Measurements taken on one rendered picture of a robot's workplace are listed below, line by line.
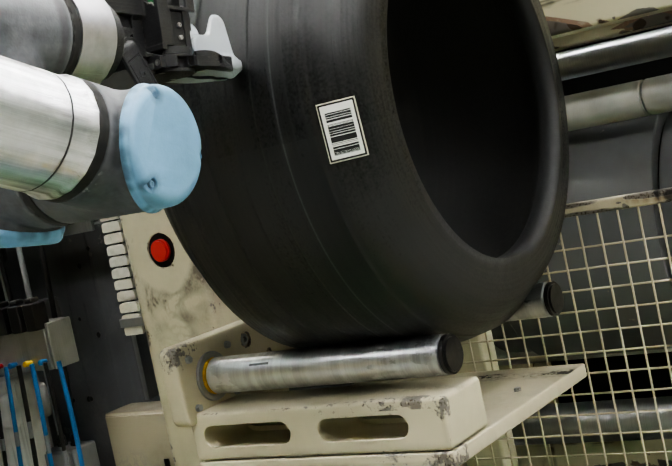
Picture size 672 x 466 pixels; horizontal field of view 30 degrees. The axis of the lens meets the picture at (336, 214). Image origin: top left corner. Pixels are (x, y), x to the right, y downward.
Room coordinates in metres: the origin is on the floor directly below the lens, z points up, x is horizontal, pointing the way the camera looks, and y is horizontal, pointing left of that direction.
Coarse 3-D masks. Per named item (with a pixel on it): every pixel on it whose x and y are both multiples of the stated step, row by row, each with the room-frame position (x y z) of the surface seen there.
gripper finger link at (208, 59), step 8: (192, 56) 1.16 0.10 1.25; (200, 56) 1.17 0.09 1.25; (208, 56) 1.18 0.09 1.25; (216, 56) 1.19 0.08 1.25; (224, 56) 1.22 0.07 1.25; (184, 64) 1.17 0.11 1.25; (192, 64) 1.17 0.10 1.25; (200, 64) 1.17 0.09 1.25; (208, 64) 1.18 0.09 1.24; (216, 64) 1.18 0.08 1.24; (224, 64) 1.20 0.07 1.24
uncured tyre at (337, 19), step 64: (256, 0) 1.29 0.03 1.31; (320, 0) 1.26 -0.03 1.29; (384, 0) 1.30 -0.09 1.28; (448, 0) 1.72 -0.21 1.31; (512, 0) 1.60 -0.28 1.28; (256, 64) 1.27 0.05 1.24; (320, 64) 1.25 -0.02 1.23; (384, 64) 1.28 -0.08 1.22; (448, 64) 1.77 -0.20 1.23; (512, 64) 1.72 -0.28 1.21; (256, 128) 1.27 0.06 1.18; (320, 128) 1.24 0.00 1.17; (384, 128) 1.27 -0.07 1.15; (448, 128) 1.78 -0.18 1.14; (512, 128) 1.72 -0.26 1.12; (192, 192) 1.33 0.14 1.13; (256, 192) 1.29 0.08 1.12; (320, 192) 1.25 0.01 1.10; (384, 192) 1.26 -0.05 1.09; (448, 192) 1.76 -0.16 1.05; (512, 192) 1.69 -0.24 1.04; (192, 256) 1.38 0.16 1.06; (256, 256) 1.33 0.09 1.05; (320, 256) 1.29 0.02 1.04; (384, 256) 1.28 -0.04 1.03; (448, 256) 1.33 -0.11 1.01; (512, 256) 1.44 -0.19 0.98; (256, 320) 1.41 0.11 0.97; (320, 320) 1.38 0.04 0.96; (384, 320) 1.34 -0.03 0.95; (448, 320) 1.37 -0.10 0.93
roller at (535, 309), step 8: (536, 288) 1.58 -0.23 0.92; (544, 288) 1.57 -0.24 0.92; (552, 288) 1.57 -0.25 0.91; (560, 288) 1.59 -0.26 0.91; (528, 296) 1.58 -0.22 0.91; (536, 296) 1.57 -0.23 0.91; (544, 296) 1.56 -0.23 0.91; (552, 296) 1.57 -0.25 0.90; (560, 296) 1.59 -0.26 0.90; (528, 304) 1.58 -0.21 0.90; (536, 304) 1.57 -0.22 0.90; (544, 304) 1.57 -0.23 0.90; (552, 304) 1.56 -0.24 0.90; (560, 304) 1.58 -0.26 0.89; (520, 312) 1.59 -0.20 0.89; (528, 312) 1.58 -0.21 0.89; (536, 312) 1.57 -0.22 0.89; (544, 312) 1.57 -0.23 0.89; (552, 312) 1.57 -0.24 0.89; (560, 312) 1.58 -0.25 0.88; (512, 320) 1.61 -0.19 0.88
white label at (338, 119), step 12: (324, 108) 1.23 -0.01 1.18; (336, 108) 1.23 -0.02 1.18; (348, 108) 1.23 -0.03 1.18; (324, 120) 1.24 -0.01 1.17; (336, 120) 1.23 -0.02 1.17; (348, 120) 1.23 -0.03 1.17; (360, 120) 1.23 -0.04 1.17; (324, 132) 1.24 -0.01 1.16; (336, 132) 1.24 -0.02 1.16; (348, 132) 1.23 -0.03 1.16; (360, 132) 1.23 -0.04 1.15; (336, 144) 1.24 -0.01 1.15; (348, 144) 1.23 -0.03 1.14; (360, 144) 1.23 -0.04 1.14; (336, 156) 1.24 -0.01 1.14; (348, 156) 1.24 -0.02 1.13; (360, 156) 1.23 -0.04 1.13
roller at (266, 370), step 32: (288, 352) 1.46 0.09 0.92; (320, 352) 1.43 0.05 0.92; (352, 352) 1.40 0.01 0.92; (384, 352) 1.37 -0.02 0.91; (416, 352) 1.35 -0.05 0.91; (448, 352) 1.34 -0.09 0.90; (224, 384) 1.50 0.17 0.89; (256, 384) 1.48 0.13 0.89; (288, 384) 1.46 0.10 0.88; (320, 384) 1.44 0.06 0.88
